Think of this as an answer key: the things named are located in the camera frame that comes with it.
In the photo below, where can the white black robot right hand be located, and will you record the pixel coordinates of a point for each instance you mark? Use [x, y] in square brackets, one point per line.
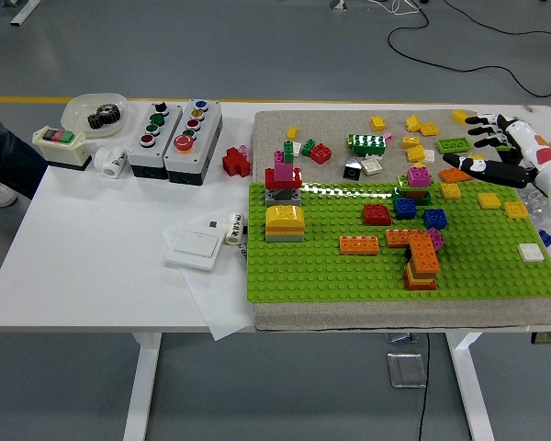
[546, 165]

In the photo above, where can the blue square brick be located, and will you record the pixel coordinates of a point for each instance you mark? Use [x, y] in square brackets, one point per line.
[435, 219]
[405, 207]

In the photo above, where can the magenta square brick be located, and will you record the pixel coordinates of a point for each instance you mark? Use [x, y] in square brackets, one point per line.
[437, 240]

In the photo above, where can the yellow flat plate brick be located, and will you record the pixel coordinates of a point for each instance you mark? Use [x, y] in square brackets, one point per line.
[489, 200]
[450, 189]
[516, 210]

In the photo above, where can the small blue brick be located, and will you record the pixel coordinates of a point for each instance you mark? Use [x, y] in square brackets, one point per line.
[547, 237]

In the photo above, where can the white flat plate brick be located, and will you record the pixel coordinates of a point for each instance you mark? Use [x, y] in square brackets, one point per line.
[530, 252]

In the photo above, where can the green flat plate brick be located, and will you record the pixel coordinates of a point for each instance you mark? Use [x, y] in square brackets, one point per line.
[453, 145]

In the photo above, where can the orange long brick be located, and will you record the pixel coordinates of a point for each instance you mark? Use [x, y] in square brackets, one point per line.
[359, 245]
[395, 238]
[423, 255]
[450, 175]

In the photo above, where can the green thin plate brick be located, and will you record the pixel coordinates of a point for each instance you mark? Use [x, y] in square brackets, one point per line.
[434, 186]

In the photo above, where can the small white brick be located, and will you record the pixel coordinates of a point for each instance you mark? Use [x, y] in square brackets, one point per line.
[429, 155]
[297, 148]

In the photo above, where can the magenta brick with yellow cap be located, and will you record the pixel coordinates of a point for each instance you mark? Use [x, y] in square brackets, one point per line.
[419, 177]

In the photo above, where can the yellow thin brick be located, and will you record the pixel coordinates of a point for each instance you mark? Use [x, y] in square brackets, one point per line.
[412, 275]

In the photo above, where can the red flat brick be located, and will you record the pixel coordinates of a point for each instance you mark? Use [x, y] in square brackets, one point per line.
[420, 285]

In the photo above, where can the white square brick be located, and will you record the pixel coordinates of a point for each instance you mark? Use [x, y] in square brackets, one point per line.
[372, 166]

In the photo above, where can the red square brick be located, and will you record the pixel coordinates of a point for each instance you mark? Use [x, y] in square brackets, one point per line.
[320, 153]
[376, 214]

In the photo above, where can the green long brick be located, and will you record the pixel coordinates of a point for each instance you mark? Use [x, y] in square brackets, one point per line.
[367, 143]

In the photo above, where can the black slope brick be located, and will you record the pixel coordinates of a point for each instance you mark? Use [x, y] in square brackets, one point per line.
[351, 169]

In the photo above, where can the small yellow brick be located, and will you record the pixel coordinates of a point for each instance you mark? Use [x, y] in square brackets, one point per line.
[292, 132]

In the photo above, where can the small tall green brick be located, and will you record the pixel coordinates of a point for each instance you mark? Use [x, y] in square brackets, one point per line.
[288, 150]

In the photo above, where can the green studded baseplate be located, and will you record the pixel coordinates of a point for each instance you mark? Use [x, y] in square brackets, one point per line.
[312, 275]

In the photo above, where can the pink tall brick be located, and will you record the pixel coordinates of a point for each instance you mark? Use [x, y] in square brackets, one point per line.
[283, 170]

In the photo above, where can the grey brick with dark slope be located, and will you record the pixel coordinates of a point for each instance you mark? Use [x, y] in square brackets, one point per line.
[282, 198]

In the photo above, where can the yellow dome brick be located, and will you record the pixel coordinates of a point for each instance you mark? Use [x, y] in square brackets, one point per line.
[284, 215]

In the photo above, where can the orange thin plate brick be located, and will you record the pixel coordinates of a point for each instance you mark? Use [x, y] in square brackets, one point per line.
[284, 228]

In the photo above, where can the red wide brick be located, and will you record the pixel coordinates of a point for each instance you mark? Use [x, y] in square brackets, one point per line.
[271, 177]

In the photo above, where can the red cross brick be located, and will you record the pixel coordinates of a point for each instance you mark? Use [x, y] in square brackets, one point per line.
[234, 161]

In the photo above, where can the crinkled clear plastic wrap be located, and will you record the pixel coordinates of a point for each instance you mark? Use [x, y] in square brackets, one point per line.
[530, 200]

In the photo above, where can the dark control panel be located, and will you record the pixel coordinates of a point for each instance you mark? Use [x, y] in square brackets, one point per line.
[548, 338]

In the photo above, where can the grey-brown foam mat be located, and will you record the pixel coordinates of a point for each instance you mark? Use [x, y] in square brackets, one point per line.
[330, 133]

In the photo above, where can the white table leg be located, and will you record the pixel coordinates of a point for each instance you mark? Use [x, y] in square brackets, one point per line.
[142, 390]
[470, 390]

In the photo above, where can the metal floor socket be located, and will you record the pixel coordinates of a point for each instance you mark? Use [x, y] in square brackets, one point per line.
[406, 369]

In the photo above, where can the metal furniture foot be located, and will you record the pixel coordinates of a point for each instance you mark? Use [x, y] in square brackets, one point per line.
[337, 4]

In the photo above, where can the printed label strip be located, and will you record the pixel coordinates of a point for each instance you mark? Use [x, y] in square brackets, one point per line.
[244, 252]

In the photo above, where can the white labelled roll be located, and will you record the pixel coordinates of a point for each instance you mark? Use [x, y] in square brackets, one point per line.
[233, 229]

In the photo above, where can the grey emergency-stop button box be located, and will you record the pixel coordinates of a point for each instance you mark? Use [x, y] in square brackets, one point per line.
[202, 147]

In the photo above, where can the white paper sheet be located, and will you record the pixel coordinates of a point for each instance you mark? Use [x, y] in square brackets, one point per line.
[220, 298]

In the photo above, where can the grey four-button box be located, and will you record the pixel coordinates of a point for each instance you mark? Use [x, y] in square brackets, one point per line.
[140, 156]

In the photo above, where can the white pipe fitting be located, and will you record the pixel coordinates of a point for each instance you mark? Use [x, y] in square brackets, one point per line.
[112, 163]

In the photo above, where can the dark metal gears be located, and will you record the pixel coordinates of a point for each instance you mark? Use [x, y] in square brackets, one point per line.
[104, 117]

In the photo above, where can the white plastic dish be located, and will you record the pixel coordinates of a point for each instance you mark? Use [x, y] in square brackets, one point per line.
[78, 110]

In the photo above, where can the grey furniture foot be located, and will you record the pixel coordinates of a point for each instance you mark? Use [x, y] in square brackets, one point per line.
[25, 11]

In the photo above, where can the dark green frame brick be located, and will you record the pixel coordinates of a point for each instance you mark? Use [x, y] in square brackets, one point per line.
[426, 198]

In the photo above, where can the metal bracket under table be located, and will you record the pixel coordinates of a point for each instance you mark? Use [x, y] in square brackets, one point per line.
[401, 338]

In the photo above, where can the white wall switch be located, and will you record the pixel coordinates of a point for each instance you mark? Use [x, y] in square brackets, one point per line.
[193, 248]

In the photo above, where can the cream rocker switch box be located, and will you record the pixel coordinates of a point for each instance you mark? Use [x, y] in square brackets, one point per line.
[62, 151]

